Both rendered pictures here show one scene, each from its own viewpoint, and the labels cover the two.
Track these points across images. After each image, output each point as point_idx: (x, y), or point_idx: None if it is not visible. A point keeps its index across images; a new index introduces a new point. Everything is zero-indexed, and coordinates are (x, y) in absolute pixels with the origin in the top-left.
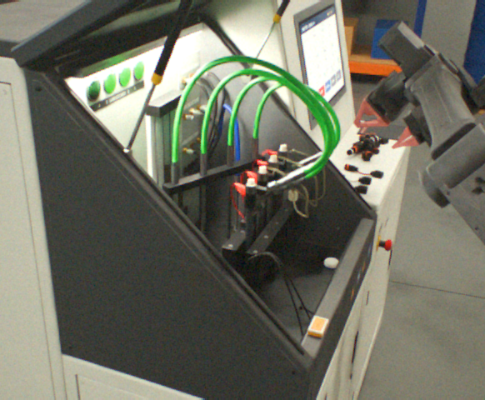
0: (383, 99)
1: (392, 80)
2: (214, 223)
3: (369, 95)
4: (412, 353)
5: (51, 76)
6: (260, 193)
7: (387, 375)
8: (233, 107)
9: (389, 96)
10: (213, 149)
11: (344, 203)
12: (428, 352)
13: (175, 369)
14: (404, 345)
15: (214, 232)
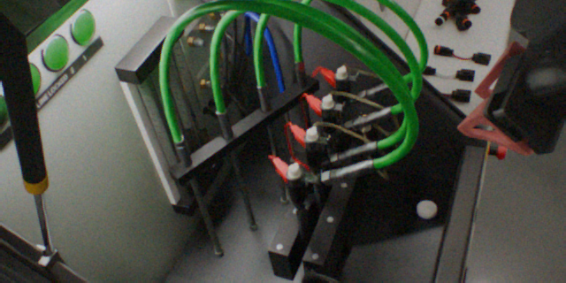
0: (523, 117)
1: (540, 75)
2: (266, 148)
3: (491, 103)
4: (523, 204)
5: None
6: (313, 165)
7: (496, 237)
8: (255, 38)
9: (535, 107)
10: (244, 72)
11: (439, 127)
12: (541, 200)
13: None
14: (513, 194)
15: (266, 164)
